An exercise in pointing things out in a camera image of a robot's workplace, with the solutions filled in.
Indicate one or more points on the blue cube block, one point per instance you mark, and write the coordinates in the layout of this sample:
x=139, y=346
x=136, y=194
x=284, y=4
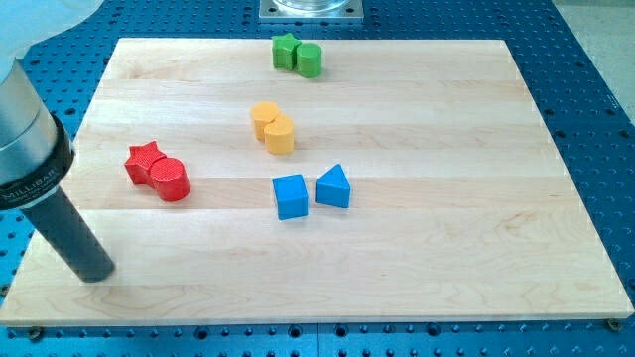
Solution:
x=291, y=196

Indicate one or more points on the yellow cylinder block front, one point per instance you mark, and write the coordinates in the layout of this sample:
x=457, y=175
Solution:
x=279, y=135

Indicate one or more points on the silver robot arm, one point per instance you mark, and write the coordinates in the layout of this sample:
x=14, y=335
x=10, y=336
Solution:
x=36, y=152

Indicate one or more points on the black cylindrical end effector rod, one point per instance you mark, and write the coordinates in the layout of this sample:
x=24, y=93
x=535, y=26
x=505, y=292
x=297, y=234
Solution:
x=57, y=220

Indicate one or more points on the red star block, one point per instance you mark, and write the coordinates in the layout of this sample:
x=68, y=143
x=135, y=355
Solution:
x=141, y=159

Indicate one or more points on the red cylinder block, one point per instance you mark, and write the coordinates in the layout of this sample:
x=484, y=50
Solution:
x=169, y=179

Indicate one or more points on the light wooden board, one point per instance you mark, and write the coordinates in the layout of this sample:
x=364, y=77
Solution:
x=461, y=207

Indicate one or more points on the clear acrylic robot base plate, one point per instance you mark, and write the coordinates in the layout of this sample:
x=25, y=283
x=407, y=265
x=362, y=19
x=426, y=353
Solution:
x=310, y=9

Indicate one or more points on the blue triangle block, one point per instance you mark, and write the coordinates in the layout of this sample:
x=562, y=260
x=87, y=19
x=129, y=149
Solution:
x=333, y=188

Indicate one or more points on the green cylinder block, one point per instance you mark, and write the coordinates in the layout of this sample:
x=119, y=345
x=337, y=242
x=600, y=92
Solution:
x=309, y=57

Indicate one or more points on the orange-yellow cylinder block rear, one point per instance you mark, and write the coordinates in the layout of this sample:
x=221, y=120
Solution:
x=262, y=114

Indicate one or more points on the green star block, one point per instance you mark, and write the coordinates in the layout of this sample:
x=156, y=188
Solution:
x=284, y=51

